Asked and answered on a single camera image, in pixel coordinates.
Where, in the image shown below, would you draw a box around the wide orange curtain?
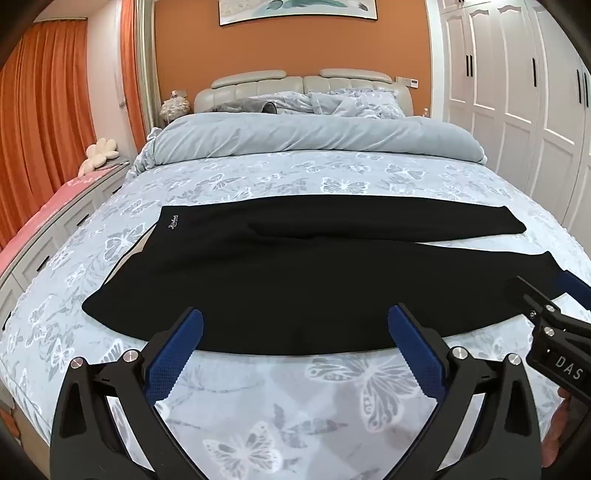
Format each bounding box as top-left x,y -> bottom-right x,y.
0,21 -> 100,220

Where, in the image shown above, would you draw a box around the white wardrobe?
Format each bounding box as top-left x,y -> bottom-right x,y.
427,0 -> 591,232

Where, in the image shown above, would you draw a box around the person's right hand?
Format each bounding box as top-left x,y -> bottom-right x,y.
542,387 -> 591,472

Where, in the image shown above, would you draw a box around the black pants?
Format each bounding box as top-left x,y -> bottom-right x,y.
82,195 -> 561,357

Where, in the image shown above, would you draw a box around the narrow orange curtain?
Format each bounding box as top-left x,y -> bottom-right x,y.
119,0 -> 149,153

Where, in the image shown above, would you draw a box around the white flower bouquet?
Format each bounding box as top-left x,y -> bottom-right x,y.
161,90 -> 190,123

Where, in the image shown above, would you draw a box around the cream flower cushion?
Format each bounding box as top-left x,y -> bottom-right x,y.
78,137 -> 121,176

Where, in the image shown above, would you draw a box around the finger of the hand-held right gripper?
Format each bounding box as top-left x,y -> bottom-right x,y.
551,270 -> 591,324
502,275 -> 561,324

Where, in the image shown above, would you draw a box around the pink blanket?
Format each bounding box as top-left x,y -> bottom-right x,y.
0,164 -> 130,265

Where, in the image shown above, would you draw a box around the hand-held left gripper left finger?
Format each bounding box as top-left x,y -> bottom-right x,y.
52,307 -> 205,480

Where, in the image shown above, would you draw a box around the white drawer bench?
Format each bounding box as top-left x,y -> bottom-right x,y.
0,161 -> 136,333

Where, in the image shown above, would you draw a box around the framed wall painting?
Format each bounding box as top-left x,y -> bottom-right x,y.
218,0 -> 377,27

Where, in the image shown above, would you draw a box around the grey duvet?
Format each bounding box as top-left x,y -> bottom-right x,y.
134,111 -> 485,174

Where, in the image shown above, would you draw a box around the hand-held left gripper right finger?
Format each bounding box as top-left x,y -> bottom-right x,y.
387,302 -> 542,480

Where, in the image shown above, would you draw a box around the butterfly print pillow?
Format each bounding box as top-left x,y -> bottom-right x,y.
308,90 -> 407,120
240,92 -> 315,114

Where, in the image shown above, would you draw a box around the butterfly print bed sheet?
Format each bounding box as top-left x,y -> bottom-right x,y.
0,150 -> 591,480

